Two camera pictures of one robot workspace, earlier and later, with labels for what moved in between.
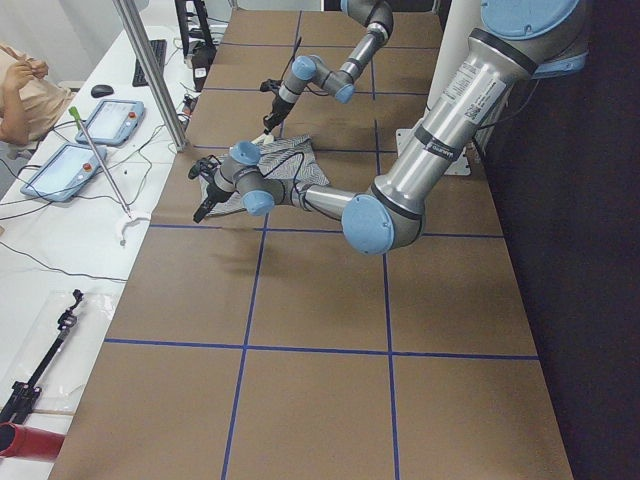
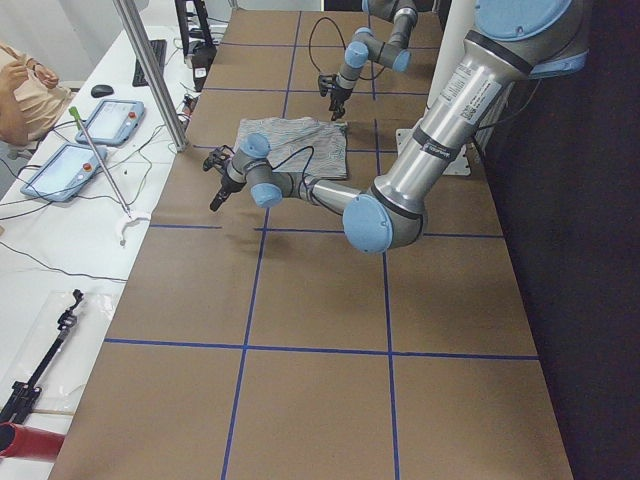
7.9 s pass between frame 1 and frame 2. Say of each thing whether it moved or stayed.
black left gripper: moved
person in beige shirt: stayed
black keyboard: stayed
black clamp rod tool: stayed
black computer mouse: stayed
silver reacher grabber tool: stayed
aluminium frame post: stayed
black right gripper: moved
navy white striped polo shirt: moved
